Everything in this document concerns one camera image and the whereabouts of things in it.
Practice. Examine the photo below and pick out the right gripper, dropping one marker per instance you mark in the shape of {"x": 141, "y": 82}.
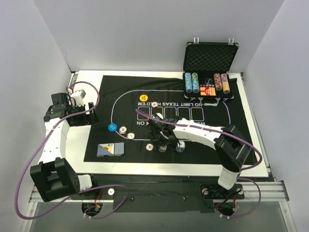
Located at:
{"x": 159, "y": 131}

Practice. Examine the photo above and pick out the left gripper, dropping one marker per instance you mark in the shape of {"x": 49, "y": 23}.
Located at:
{"x": 87, "y": 116}

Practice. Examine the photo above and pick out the grey white chip stack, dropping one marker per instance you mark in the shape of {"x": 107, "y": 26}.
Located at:
{"x": 162, "y": 148}

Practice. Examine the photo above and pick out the red white chip stack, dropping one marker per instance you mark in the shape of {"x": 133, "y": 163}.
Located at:
{"x": 149, "y": 147}

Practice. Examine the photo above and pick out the blue round button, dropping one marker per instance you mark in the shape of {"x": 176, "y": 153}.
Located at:
{"x": 112, "y": 127}

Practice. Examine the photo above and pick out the blue white chip stack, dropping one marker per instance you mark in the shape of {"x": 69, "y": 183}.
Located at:
{"x": 180, "y": 147}

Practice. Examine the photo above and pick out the red white single chip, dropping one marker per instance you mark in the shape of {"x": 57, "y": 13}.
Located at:
{"x": 122, "y": 130}

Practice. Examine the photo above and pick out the grey white single chip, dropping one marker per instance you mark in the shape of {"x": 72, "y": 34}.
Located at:
{"x": 130, "y": 136}

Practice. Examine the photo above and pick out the yellow dealer button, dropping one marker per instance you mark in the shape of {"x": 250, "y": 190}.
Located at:
{"x": 143, "y": 98}

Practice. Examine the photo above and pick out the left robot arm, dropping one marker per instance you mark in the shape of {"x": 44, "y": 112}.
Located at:
{"x": 53, "y": 176}

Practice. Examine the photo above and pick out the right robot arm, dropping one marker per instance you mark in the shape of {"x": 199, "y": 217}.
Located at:
{"x": 227, "y": 142}

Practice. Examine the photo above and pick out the black poker table mat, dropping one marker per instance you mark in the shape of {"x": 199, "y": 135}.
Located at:
{"x": 119, "y": 99}

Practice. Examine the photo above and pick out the blue playing card deck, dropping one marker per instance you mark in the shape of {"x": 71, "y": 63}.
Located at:
{"x": 110, "y": 149}

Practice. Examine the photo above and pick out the blue chip row left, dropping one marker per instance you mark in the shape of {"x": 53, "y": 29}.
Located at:
{"x": 188, "y": 82}

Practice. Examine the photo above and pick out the blue chip row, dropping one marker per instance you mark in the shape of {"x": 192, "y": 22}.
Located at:
{"x": 195, "y": 82}
{"x": 188, "y": 82}

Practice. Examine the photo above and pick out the blue chip row right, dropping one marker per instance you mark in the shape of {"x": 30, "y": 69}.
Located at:
{"x": 195, "y": 82}

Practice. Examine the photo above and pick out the red orange card deck box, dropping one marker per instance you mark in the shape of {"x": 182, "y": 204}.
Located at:
{"x": 207, "y": 91}

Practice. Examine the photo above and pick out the clear round button in case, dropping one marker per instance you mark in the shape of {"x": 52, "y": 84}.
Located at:
{"x": 208, "y": 81}

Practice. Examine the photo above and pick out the black poker chip case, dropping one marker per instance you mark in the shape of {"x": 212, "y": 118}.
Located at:
{"x": 206, "y": 59}

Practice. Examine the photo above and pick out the red chip row in case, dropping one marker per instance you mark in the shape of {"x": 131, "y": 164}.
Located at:
{"x": 217, "y": 81}

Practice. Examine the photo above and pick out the tan chip row in case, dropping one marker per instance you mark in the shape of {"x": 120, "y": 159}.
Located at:
{"x": 225, "y": 83}

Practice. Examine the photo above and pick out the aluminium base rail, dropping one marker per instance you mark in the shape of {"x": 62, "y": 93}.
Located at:
{"x": 185, "y": 190}

